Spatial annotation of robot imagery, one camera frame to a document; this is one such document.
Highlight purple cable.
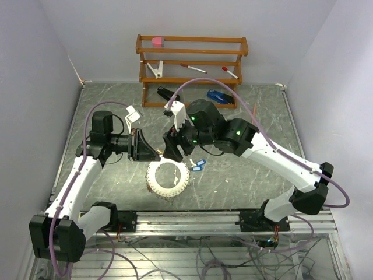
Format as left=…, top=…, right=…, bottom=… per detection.
left=48, top=100, right=131, bottom=278
left=167, top=78, right=350, bottom=254

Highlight blue tag key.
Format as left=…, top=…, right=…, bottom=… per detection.
left=189, top=159, right=202, bottom=172
left=196, top=159, right=206, bottom=166

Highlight red-capped marker pen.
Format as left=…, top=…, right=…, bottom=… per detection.
left=180, top=64, right=207, bottom=74

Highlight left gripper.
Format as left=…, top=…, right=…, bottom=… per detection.
left=107, top=128, right=160, bottom=162

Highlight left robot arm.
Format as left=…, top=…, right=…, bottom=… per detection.
left=29, top=111, right=160, bottom=263

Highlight pink eraser block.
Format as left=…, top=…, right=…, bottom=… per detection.
left=151, top=37, right=164, bottom=48

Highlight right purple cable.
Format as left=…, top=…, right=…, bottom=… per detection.
left=167, top=78, right=350, bottom=254

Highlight wooden three-tier rack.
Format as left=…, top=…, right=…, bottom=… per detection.
left=135, top=34, right=249, bottom=107

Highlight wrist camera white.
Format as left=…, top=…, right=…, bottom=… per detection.
left=125, top=106, right=142, bottom=132
left=164, top=101, right=188, bottom=132

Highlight metal disc keyring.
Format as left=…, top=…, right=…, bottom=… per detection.
left=145, top=157, right=190, bottom=201

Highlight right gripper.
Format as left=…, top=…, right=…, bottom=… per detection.
left=163, top=114, right=216, bottom=162

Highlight red-capped white marker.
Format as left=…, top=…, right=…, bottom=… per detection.
left=222, top=66, right=239, bottom=79

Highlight blue stapler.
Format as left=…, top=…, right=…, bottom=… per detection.
left=207, top=89, right=235, bottom=104

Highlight aluminium frame rail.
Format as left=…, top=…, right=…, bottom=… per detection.
left=31, top=208, right=338, bottom=236

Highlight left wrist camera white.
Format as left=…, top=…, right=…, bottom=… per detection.
left=125, top=106, right=142, bottom=132

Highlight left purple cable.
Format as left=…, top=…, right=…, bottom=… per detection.
left=48, top=100, right=131, bottom=278

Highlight blue tag key lower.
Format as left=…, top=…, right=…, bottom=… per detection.
left=189, top=159, right=202, bottom=172

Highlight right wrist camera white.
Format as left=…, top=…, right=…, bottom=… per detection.
left=164, top=101, right=188, bottom=132

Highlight black stapler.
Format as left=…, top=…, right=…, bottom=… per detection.
left=157, top=86, right=174, bottom=102

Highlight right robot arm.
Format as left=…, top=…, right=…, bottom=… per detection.
left=163, top=99, right=333, bottom=231

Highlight blue tag key upper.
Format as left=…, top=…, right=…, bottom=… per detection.
left=196, top=159, right=206, bottom=166

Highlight white plastic clamp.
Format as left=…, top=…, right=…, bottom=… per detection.
left=146, top=60, right=164, bottom=79

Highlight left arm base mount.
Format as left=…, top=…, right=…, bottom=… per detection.
left=112, top=211, right=138, bottom=233

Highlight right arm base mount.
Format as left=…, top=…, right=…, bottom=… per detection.
left=235, top=209, right=290, bottom=232

